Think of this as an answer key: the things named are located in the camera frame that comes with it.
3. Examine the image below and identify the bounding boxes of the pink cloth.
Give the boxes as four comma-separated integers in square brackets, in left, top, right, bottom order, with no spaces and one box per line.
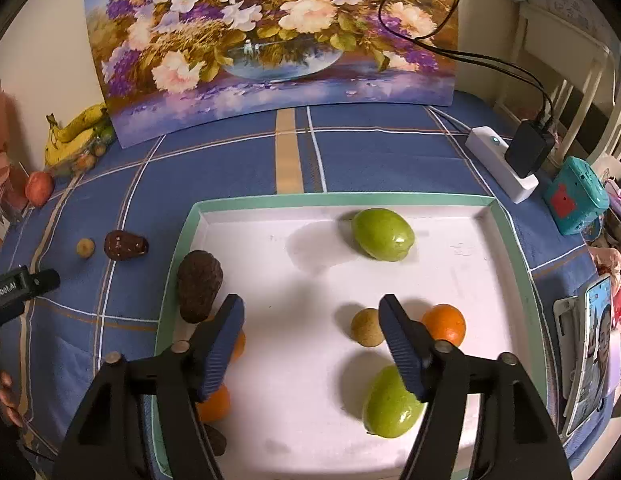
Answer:
[588,245,621,291]

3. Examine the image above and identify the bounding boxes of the yellow banana bunch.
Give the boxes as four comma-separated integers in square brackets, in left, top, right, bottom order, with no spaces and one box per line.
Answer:
[44,104,108,168]

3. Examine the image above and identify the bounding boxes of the green mango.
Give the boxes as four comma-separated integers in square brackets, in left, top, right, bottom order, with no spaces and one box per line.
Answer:
[362,365,425,438]

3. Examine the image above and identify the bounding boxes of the person's left hand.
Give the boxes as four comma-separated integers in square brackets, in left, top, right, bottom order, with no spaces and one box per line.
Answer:
[0,370,26,433]

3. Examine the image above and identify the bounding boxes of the white power strip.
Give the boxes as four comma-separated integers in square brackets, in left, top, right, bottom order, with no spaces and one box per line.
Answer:
[465,126,540,204]

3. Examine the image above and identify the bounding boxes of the blue checked tablecloth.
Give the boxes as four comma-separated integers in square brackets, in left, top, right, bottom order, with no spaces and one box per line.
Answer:
[0,91,611,480]

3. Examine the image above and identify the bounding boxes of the clear plastic fruit container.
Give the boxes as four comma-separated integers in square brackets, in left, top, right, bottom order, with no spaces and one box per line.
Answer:
[55,125,116,176]

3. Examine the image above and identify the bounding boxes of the teal toy box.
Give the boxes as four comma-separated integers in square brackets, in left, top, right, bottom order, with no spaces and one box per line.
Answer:
[542,156,611,236]

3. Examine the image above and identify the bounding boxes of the white tray with green rim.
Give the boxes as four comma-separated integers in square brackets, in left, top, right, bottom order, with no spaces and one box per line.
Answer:
[143,195,551,480]

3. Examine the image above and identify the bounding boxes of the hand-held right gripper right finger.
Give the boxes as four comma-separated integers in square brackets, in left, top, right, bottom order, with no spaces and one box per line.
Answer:
[378,294,564,480]

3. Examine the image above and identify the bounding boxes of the white phone stand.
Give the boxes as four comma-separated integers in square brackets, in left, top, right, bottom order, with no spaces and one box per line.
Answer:
[553,296,584,438]

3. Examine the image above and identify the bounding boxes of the dark red date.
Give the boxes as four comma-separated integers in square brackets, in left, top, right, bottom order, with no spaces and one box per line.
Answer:
[203,424,228,457]
[177,250,224,324]
[103,230,150,261]

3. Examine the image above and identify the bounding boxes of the flower painting canvas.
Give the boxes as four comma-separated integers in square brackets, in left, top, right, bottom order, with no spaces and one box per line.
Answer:
[83,0,461,149]

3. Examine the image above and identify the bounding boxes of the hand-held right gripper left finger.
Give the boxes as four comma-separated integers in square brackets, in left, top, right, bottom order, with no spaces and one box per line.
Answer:
[51,293,246,480]

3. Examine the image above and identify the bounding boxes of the white cable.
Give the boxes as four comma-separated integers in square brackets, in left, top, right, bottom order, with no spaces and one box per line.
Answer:
[427,106,474,137]

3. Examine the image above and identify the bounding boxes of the black charger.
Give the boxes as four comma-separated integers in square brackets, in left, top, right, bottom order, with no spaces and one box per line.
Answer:
[505,120,556,178]

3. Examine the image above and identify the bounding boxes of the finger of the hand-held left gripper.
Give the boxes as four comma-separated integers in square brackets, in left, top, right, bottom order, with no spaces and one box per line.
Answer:
[29,268,61,298]

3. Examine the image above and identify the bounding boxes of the white chair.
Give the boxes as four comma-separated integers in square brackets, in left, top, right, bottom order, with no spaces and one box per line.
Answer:
[493,0,621,171]

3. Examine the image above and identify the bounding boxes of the smartphone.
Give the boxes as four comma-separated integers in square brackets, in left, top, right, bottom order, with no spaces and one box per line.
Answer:
[563,275,614,436]

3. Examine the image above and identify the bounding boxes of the black cable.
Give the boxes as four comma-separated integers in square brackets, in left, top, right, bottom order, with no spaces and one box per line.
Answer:
[379,0,555,128]

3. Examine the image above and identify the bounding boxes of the red apple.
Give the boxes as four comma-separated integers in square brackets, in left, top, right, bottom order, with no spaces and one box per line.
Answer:
[24,171,56,207]

